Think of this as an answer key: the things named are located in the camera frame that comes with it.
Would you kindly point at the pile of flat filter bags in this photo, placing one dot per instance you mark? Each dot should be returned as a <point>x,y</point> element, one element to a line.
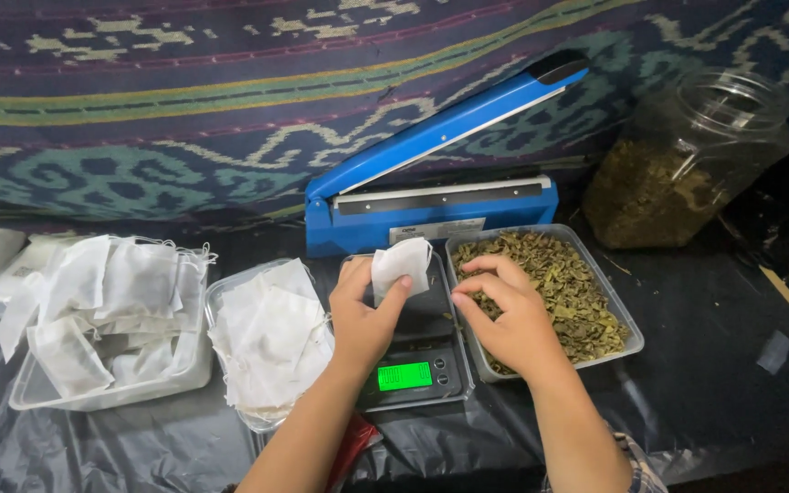
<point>271,342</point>

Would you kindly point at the heap of dried tea leaves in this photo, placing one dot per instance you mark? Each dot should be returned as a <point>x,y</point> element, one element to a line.
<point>576,301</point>

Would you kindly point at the blue impulse heat sealer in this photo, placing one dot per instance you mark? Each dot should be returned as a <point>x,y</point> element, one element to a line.
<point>429,213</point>

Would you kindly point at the clear plastic tea leaf container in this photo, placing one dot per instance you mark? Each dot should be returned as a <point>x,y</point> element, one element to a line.
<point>631,342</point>

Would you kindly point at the black digital kitchen scale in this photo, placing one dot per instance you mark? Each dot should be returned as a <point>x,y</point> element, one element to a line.
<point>429,322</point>

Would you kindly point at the black plastic sheet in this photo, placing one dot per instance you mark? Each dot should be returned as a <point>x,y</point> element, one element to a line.
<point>696,383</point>

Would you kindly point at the dried leaves inside jar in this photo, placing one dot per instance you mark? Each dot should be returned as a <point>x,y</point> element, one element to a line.
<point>648,198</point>

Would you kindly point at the clear plastic tub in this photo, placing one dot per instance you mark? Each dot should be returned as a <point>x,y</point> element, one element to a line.
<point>182,373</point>

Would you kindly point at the plaid shirt sleeve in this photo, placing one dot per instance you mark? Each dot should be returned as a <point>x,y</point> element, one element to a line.
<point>644,469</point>

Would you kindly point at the person's left hand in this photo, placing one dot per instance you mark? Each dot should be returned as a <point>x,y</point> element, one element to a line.
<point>357,322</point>

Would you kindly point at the clear tape scrap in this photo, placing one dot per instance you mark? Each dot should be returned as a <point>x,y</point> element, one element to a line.
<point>774,352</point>

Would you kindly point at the person's right hand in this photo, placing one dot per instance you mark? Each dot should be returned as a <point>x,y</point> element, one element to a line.
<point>518,328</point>

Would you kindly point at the woven patterned cloth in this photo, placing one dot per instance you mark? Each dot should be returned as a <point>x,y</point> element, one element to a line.
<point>161,103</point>

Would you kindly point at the red plastic packet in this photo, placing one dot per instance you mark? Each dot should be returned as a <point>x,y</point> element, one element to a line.
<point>353,448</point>

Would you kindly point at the white tea filter bag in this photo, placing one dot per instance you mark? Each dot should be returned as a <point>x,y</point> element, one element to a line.
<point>401,263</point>

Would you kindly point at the clear plastic jar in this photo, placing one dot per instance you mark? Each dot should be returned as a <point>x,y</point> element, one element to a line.
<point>696,137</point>

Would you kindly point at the clear shallow plastic tray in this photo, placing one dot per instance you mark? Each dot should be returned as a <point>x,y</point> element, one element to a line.
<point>220,291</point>

